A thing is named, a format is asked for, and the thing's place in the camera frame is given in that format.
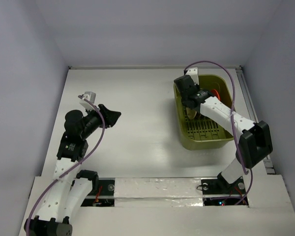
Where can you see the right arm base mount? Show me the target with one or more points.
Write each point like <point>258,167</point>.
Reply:
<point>218,194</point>

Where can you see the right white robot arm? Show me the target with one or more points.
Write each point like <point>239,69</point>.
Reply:
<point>230,120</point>

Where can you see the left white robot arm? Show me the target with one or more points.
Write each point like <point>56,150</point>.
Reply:
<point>53,211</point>

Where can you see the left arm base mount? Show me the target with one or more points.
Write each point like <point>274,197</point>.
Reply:
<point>103,197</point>

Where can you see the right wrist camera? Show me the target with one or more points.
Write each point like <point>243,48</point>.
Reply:
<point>193,73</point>

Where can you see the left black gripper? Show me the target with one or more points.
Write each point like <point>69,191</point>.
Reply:
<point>109,116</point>

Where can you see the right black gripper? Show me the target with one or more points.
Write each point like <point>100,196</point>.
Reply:
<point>189,103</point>

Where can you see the silver foil tape strip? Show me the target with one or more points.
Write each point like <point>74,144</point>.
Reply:
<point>157,192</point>

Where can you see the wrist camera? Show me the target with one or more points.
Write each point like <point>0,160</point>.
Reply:
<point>87,100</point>
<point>193,73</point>

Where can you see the yellow patterned plate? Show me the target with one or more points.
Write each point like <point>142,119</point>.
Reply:
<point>192,114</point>

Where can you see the orange plate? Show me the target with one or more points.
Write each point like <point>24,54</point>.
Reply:
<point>216,93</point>

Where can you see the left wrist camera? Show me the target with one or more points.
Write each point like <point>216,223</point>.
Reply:
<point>87,100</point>

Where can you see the olive green dish rack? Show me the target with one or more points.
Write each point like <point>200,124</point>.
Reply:
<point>201,132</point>

